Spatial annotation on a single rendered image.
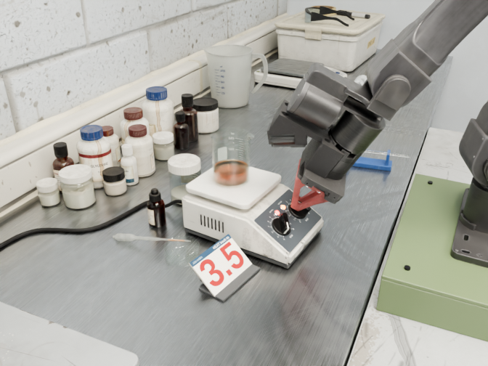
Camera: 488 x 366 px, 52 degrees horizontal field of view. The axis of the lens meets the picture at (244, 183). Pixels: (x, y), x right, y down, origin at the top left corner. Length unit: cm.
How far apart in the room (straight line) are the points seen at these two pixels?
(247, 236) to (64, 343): 29
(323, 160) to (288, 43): 115
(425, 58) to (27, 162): 70
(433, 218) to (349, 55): 102
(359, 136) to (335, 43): 109
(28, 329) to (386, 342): 45
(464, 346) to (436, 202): 26
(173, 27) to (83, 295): 87
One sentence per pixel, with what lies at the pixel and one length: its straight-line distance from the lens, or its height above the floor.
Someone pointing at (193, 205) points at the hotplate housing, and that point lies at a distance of 80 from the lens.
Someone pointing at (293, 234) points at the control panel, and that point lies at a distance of 78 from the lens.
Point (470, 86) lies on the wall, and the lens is 215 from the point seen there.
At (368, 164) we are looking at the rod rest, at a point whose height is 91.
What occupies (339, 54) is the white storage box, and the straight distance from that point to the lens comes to 177.
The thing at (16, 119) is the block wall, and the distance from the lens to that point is 103.
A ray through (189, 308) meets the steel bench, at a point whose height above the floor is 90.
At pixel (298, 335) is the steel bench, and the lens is 67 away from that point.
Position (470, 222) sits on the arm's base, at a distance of 80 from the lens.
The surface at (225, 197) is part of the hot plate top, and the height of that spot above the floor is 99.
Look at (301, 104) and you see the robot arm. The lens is 67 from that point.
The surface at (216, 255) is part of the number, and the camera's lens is 74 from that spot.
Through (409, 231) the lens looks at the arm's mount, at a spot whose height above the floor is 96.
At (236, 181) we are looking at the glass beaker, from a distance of 79.
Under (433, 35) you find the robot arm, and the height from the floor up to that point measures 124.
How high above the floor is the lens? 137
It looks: 28 degrees down
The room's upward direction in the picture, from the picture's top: straight up
